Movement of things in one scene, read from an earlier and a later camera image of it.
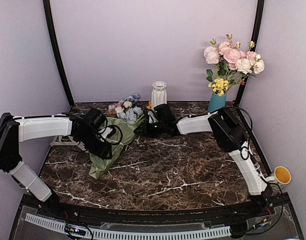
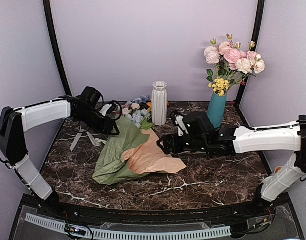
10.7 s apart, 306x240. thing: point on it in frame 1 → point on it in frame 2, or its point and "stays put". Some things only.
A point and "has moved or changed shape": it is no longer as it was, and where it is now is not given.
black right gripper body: x=150 y=131 → x=196 y=144
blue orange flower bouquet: x=126 y=109 has moved or changed shape
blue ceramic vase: x=216 y=102 stays put
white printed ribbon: x=57 y=141 has moved or changed shape
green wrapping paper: x=99 y=165 has moved or changed shape
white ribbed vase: x=158 y=95 stays put
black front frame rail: x=236 y=212 stays put
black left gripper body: x=89 y=140 → x=103 y=128
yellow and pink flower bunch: x=231 y=65 stays put
